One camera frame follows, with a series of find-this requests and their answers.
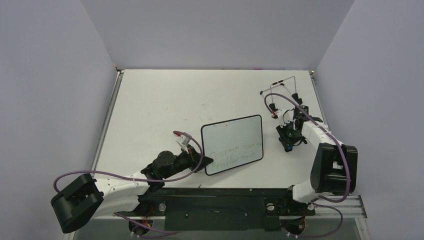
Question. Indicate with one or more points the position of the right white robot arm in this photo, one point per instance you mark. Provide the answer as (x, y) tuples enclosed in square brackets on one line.
[(334, 168)]

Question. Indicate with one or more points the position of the wire whiteboard stand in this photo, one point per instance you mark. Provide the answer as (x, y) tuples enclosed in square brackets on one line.
[(287, 86)]

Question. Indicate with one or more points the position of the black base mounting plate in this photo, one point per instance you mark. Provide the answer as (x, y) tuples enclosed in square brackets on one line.
[(220, 209)]

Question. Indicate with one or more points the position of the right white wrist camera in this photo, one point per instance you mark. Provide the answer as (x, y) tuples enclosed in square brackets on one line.
[(285, 117)]

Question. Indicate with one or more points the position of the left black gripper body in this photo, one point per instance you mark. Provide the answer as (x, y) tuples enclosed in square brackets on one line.
[(184, 161)]

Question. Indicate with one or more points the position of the small black-framed whiteboard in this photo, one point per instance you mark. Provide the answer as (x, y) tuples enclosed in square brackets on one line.
[(232, 143)]

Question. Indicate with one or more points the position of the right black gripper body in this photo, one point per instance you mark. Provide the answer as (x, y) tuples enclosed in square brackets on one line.
[(287, 139)]

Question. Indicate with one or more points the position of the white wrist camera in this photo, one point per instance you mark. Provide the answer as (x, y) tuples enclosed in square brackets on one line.
[(285, 117), (183, 142)]

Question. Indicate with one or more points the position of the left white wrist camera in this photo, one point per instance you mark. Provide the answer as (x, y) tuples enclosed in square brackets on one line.
[(183, 142)]

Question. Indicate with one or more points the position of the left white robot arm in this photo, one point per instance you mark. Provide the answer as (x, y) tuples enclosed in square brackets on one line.
[(88, 197)]

